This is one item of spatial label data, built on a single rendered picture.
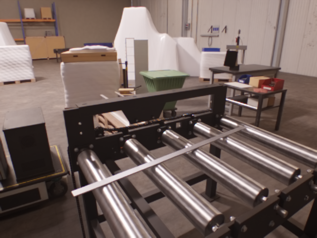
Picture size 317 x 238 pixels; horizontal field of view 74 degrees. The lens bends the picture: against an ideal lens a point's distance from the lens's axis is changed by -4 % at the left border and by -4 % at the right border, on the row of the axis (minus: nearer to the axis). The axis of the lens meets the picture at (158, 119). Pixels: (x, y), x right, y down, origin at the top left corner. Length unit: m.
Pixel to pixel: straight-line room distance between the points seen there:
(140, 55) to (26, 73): 5.29
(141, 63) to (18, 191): 3.78
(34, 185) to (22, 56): 7.33
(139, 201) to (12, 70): 8.56
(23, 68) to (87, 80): 4.84
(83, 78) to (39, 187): 2.92
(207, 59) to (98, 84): 4.58
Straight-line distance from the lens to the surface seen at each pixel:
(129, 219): 0.89
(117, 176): 1.10
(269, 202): 1.02
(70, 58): 4.84
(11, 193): 2.39
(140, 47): 5.18
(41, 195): 2.43
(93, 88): 4.83
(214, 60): 8.22
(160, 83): 4.02
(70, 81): 4.89
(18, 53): 9.31
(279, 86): 4.09
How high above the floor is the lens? 1.55
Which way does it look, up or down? 21 degrees down
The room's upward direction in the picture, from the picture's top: straight up
